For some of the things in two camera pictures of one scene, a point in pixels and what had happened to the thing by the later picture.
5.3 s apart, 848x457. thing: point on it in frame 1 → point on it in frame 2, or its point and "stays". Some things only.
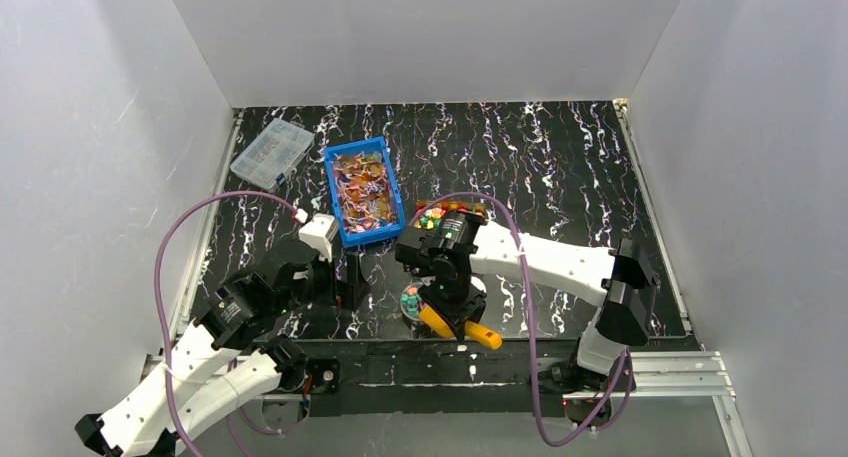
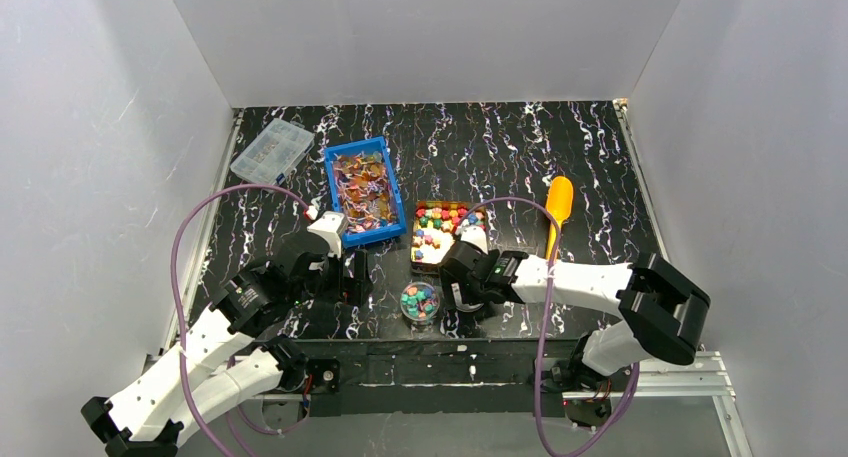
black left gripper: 333,281 stays
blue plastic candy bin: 365,190 stays
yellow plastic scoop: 479,334 → 559,200
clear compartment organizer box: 270,159 stays
